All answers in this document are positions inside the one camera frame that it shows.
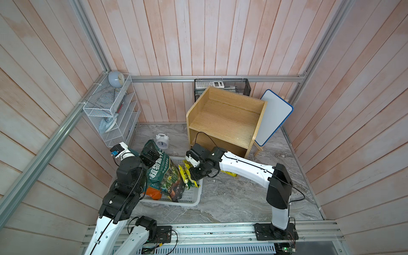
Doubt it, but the yellow fertilizer bag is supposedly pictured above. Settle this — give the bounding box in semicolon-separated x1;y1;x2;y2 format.
178;160;200;190
221;170;238;177

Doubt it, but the large green soil bag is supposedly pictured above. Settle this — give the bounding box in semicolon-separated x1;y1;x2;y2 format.
142;139;186;203

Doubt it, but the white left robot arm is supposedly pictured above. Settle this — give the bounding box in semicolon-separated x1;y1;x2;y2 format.
85;142;172;255

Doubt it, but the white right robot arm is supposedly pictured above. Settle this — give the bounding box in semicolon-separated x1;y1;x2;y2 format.
186;143;296;241

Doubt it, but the wooden shelf cabinet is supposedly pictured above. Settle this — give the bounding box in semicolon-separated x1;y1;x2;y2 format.
186;87;267;158

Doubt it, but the white twin-bell alarm clock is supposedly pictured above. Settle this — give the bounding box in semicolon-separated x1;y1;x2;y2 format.
156;133;170;150

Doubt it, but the white perforated plastic basket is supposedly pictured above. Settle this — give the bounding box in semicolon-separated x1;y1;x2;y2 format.
142;156;203;207

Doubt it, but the wooden whiteboard easel stand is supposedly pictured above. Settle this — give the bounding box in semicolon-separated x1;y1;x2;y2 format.
254;142;264;157

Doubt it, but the white calculator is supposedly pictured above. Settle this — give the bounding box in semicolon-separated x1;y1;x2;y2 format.
195;80;225;90

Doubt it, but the round white desk lamp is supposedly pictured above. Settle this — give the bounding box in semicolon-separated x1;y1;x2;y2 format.
108;71;125;89

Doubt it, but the blue-framed whiteboard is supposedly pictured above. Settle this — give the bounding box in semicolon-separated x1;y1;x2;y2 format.
255;89;293;147

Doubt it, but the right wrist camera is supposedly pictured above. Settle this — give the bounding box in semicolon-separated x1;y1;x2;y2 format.
186;149;200;167

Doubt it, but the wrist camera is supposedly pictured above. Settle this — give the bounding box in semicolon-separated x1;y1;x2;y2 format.
110;142;131;160
186;149;200;167

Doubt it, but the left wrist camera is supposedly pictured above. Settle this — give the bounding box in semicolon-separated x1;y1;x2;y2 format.
110;142;131;160

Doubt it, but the white wire mesh rack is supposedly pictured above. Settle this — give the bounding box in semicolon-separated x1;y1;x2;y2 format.
83;73;141;148

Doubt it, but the black wire mesh basket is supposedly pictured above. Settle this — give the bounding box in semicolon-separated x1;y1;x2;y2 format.
194;79;251;102

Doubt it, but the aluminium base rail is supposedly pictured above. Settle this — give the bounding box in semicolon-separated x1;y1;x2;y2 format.
81;221;346;255

